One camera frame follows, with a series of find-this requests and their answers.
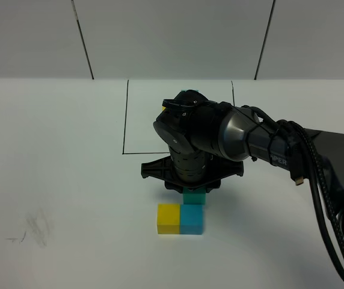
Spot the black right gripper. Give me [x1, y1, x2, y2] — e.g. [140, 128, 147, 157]
[141, 148, 244, 194]

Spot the blue block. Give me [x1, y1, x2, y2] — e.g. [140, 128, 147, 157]
[180, 204, 204, 235]

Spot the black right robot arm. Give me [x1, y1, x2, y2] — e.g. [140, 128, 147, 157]
[141, 90, 344, 236]

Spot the green template block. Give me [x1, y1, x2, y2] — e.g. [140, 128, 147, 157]
[180, 89, 199, 92]

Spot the black camera cable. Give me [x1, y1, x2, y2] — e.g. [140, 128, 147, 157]
[241, 104, 344, 289]

